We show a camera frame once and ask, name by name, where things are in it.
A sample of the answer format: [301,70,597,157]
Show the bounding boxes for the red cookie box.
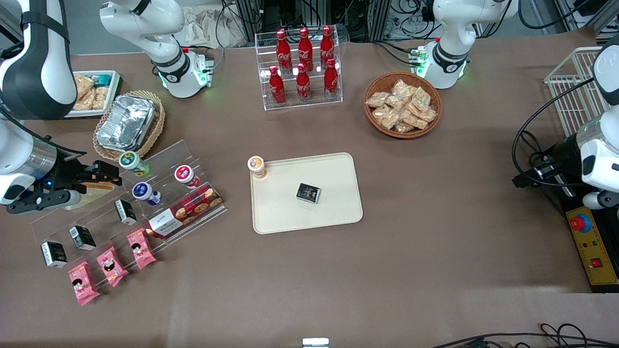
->
[145,183,223,239]

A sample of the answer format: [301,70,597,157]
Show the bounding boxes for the grey metal bar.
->
[0,0,24,46]

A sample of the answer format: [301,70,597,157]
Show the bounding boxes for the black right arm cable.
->
[0,107,87,157]

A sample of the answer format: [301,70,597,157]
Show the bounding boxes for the small black box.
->
[114,199,138,226]
[296,183,322,204]
[69,225,96,251]
[41,242,68,268]

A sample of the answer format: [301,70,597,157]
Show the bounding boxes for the light woven basket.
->
[93,90,166,161]

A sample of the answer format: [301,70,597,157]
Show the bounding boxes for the wrapped brown bread sandwich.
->
[92,86,110,111]
[73,74,95,112]

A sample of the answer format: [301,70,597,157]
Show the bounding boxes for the yellow emergency stop box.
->
[563,205,619,294]

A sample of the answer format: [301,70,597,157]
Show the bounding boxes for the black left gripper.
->
[512,134,583,188]

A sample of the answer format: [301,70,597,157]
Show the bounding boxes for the round brown wicker basket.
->
[364,72,443,140]

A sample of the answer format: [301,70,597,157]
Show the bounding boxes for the silver foil container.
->
[96,94,156,151]

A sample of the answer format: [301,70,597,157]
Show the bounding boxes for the red cola bottle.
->
[276,29,292,73]
[296,63,311,102]
[320,26,335,68]
[298,27,313,72]
[324,58,339,100]
[269,66,286,105]

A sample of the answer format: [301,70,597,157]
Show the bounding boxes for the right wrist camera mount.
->
[6,189,82,215]

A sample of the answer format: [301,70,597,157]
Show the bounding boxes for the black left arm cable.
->
[512,77,595,189]

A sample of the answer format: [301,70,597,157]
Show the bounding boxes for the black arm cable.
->
[0,107,87,157]
[512,77,595,189]

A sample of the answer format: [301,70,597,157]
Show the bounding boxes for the orange lid drink bottle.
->
[247,156,268,179]

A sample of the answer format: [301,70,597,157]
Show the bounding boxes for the white wire basket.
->
[544,47,611,138]

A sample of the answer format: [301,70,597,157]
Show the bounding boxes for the black floor cables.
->
[430,323,619,348]

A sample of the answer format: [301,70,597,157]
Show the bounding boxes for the red lid drink bottle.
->
[174,165,201,189]

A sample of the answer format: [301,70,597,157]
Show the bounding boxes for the clear acrylic bottle rack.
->
[255,30,343,112]

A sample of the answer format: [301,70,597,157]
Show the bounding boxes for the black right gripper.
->
[51,147,122,193]

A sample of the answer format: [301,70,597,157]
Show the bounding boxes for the dark equipment rack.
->
[235,0,436,43]

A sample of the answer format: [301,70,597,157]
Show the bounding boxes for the black base power cable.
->
[371,41,421,66]

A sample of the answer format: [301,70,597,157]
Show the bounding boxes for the pink snack packet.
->
[96,246,129,288]
[126,228,157,270]
[68,261,101,306]

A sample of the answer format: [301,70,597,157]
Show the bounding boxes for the beige plastic tray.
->
[250,152,364,235]

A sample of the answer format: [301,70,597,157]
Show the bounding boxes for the white rectangular tray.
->
[63,70,121,118]

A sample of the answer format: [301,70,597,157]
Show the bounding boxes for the blue lid drink bottle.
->
[132,182,162,206]

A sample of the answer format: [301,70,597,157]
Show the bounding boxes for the green lid drink bottle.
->
[119,151,150,177]

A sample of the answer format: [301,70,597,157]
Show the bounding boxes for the clear acrylic stepped shelf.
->
[30,139,229,290]

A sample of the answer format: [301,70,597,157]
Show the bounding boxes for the crumpled beige cloth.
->
[181,5,248,49]

